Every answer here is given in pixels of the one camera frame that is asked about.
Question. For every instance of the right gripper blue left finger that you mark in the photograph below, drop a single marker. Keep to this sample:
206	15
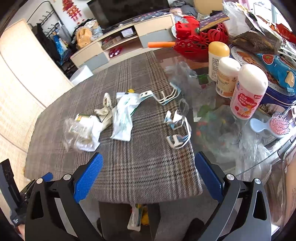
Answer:
85	176

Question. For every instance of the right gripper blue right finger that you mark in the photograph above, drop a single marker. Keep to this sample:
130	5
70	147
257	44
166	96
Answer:
212	176

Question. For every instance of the clear plastic bag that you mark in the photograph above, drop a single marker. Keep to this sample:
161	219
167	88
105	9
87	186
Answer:
81	137
231	144

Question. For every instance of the white milk carton box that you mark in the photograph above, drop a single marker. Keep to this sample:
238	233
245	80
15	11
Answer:
136	217

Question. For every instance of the torn white carton piece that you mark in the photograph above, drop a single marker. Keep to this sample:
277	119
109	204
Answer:
181	130

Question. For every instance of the white paper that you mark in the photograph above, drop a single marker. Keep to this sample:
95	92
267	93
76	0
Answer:
122	115

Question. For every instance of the white green medicine box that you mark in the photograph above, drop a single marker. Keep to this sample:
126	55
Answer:
88	119

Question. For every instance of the yellow wrapper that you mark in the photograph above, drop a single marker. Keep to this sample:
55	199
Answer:
143	216

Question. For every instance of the beige torn cardboard piece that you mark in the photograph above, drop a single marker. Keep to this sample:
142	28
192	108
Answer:
104	114

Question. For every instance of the dark square trash bin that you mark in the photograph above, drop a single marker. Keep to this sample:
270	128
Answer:
117	222

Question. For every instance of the person's left hand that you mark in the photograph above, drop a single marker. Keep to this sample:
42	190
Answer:
21	230

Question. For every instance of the clear plastic bag hanging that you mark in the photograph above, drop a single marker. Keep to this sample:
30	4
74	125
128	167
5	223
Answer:
231	144

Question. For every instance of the pink hairbrush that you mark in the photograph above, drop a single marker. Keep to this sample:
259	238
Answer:
277	125

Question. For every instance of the grey plaid tablecloth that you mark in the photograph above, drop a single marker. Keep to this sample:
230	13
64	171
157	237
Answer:
139	164

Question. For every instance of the pink label white bottle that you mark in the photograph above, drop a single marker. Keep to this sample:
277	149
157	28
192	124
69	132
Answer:
249	90

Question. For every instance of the blue cookie tin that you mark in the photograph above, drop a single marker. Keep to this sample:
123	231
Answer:
274	94

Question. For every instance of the white cream bottle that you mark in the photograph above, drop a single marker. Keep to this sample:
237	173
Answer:
227	74

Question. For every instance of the yellow cap white bottle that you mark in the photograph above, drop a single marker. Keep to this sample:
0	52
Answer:
216	51

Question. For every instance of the blue snack bag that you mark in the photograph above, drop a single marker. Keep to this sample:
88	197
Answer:
280	69

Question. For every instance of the red plastic basket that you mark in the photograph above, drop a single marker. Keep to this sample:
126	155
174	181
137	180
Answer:
192	43

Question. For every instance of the red shoes on shelf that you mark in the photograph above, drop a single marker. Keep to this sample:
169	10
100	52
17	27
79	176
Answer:
115	51

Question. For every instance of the yellow plush toy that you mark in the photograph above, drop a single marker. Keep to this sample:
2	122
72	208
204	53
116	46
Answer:
83	37

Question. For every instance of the beige grey TV cabinet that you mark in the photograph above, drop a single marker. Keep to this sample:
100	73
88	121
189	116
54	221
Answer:
132	37

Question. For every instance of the dark book on basket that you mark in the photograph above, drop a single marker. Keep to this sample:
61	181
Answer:
212	21

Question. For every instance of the red snack bag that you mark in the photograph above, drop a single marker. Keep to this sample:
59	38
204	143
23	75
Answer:
286	33

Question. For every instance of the tall cardboard box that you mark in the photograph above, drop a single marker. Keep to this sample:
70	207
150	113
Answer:
205	7

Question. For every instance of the black flat television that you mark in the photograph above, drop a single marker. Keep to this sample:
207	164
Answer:
111	12

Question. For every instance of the orange handle stick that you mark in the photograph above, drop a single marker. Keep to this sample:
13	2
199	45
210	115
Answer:
161	44

